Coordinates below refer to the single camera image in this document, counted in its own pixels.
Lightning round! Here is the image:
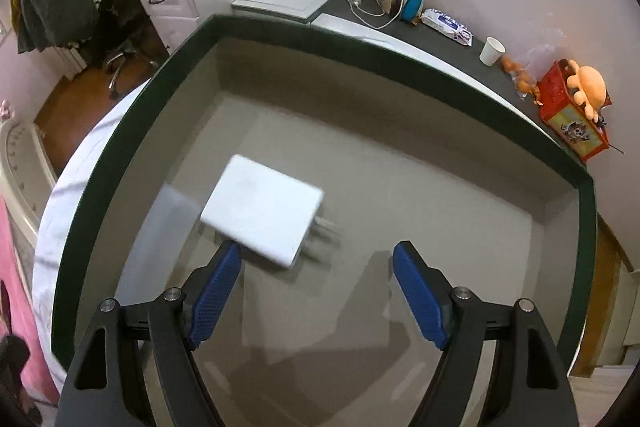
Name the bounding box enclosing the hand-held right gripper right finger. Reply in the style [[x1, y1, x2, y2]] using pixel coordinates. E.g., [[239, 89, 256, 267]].
[[391, 240, 581, 427]]

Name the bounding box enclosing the red skull print box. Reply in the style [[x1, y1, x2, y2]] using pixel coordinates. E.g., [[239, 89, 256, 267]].
[[537, 59, 612, 164]]

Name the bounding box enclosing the black top low cabinet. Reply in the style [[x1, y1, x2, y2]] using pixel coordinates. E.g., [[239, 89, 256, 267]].
[[311, 0, 587, 168]]

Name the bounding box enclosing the dark green jacket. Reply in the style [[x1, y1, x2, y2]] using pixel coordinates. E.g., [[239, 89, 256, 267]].
[[10, 0, 101, 55]]

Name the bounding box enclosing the orange plush octopus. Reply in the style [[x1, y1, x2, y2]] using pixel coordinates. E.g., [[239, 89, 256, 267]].
[[565, 59, 613, 121]]

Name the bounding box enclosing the dark-rimmed cardboard box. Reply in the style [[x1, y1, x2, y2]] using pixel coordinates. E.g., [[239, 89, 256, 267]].
[[50, 14, 598, 378]]

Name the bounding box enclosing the pink printed bedsheet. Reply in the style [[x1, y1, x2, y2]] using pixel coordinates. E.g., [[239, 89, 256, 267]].
[[0, 197, 62, 408]]

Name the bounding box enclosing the white power adapter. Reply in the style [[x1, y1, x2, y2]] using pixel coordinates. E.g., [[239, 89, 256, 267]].
[[200, 154, 343, 270]]

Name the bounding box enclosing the white paper cup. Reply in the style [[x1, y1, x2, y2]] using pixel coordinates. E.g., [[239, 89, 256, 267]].
[[479, 37, 505, 68]]

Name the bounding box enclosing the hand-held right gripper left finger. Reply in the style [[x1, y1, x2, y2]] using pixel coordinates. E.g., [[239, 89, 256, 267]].
[[55, 239, 243, 427]]

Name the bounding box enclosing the black office chair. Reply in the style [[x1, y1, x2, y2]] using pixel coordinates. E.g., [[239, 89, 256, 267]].
[[75, 0, 162, 101]]

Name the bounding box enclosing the pile of small oranges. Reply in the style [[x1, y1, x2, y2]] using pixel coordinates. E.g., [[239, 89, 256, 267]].
[[501, 55, 542, 100]]

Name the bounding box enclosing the clear plastic bag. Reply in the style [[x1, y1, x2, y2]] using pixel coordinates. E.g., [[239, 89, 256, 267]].
[[501, 31, 567, 100]]

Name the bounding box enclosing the white radiator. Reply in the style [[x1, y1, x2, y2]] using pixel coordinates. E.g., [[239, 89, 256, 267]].
[[52, 43, 89, 81]]

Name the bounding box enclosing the wet wipes pack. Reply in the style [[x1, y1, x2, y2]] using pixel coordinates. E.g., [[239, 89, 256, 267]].
[[420, 8, 474, 48]]

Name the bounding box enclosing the cream bed frame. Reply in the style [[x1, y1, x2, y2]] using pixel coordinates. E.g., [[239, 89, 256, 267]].
[[0, 99, 59, 235]]

